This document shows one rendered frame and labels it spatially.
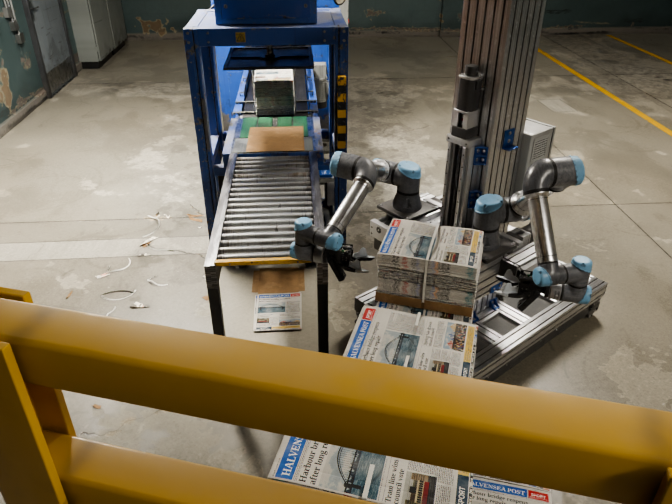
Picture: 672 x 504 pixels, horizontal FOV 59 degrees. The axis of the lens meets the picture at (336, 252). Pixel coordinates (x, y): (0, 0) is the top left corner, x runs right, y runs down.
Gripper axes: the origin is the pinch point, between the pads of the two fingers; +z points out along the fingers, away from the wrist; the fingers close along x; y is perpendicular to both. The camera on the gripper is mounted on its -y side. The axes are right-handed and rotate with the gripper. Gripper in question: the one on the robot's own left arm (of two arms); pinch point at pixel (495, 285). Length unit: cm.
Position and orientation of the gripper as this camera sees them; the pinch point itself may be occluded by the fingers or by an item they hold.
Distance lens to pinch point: 249.0
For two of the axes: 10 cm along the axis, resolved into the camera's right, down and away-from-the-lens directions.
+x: -2.8, 5.0, -8.2
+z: -9.6, -1.4, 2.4
